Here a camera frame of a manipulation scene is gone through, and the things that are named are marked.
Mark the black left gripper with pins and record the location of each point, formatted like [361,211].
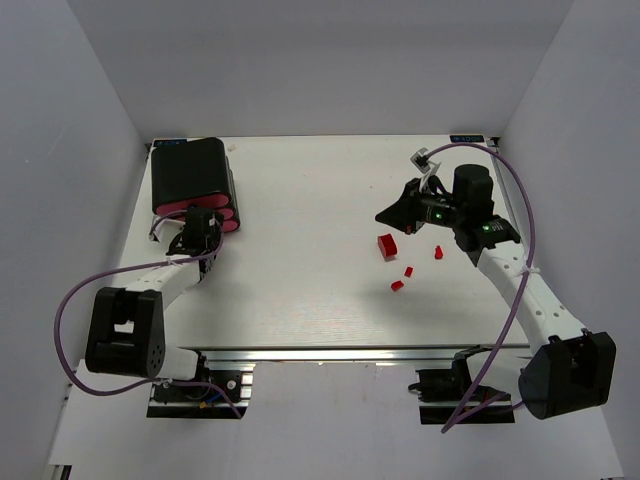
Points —
[201,220]

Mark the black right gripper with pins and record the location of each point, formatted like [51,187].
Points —
[411,205]

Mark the pink bottom drawer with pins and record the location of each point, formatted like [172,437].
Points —
[230,225]

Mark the pink drawer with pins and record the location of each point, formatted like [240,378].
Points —
[230,225]
[214,201]
[224,214]

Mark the red flower printed lego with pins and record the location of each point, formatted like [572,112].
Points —
[387,246]

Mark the pink top drawer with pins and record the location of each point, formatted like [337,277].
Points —
[214,201]

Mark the black drawer cabinet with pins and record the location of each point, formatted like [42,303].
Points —
[188,168]

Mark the red curved lego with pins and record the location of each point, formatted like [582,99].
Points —
[397,285]

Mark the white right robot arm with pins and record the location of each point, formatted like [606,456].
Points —
[571,367]

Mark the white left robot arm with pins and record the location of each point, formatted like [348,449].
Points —
[127,330]

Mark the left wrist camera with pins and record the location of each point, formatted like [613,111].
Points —
[166,231]

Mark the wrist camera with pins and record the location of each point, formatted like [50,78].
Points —
[421,159]
[166,231]

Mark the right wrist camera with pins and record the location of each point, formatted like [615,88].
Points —
[421,159]

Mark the aluminium table rail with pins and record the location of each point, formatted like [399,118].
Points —
[333,354]

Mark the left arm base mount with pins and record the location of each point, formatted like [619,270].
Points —
[220,390]

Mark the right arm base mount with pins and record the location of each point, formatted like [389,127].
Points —
[440,390]

